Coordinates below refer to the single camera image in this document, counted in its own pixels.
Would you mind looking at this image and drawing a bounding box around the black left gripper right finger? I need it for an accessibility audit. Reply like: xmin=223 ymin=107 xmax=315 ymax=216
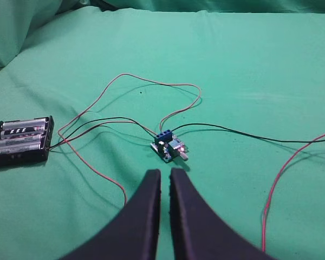
xmin=170 ymin=168 xmax=272 ymax=259

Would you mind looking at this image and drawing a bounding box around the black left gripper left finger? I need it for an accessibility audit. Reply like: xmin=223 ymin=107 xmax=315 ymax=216
xmin=62 ymin=169 xmax=161 ymax=259

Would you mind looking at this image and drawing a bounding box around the blue motor controller board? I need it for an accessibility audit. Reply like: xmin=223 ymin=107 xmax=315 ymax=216
xmin=150 ymin=129 xmax=189 ymax=163

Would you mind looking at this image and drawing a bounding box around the black battery holder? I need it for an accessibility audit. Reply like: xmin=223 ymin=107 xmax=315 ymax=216
xmin=0 ymin=115 xmax=54 ymax=167

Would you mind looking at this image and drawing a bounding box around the silver AA battery lower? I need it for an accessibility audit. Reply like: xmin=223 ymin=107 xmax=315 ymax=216
xmin=0 ymin=134 xmax=42 ymax=149

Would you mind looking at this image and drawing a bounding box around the silver aa battery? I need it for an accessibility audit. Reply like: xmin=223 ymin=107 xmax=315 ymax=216
xmin=0 ymin=134 xmax=42 ymax=149
xmin=2 ymin=118 xmax=47 ymax=131

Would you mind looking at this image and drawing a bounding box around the black AA battery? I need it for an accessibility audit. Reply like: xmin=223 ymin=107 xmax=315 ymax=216
xmin=0 ymin=126 xmax=45 ymax=139

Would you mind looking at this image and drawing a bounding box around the silver AA battery top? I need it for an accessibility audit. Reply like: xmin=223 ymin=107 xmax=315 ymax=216
xmin=2 ymin=118 xmax=47 ymax=131

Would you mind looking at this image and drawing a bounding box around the black battery wire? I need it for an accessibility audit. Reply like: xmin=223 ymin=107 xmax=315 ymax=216
xmin=49 ymin=116 xmax=159 ymax=150

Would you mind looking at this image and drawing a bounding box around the black turntable wire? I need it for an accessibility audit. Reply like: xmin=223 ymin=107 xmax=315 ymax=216
xmin=174 ymin=123 xmax=325 ymax=144

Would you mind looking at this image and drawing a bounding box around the red wire loop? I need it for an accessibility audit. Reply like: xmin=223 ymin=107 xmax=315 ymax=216
xmin=58 ymin=73 xmax=202 ymax=207

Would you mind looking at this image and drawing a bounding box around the red turntable wire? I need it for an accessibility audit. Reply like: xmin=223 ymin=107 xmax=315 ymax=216
xmin=261 ymin=131 xmax=325 ymax=252

